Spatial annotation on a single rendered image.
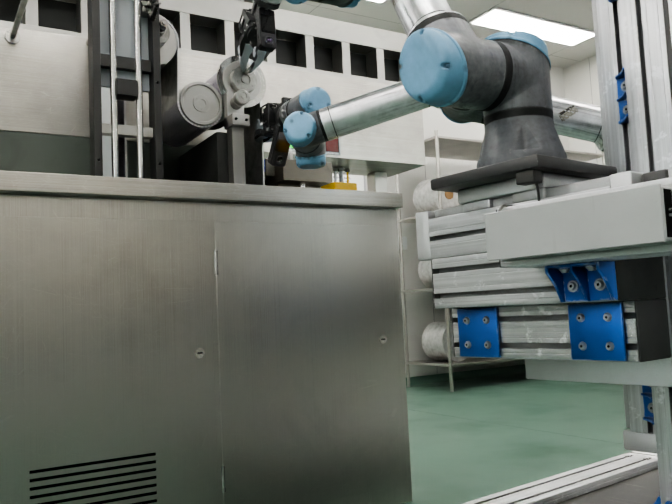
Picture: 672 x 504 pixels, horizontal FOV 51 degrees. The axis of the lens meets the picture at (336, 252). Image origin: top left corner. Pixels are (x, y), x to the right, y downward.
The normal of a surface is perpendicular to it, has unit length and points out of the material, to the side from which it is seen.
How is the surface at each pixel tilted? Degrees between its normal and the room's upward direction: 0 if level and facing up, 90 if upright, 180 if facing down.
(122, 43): 90
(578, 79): 90
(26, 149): 90
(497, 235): 90
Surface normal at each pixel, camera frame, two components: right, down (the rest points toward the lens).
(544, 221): -0.79, -0.01
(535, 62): 0.44, -0.12
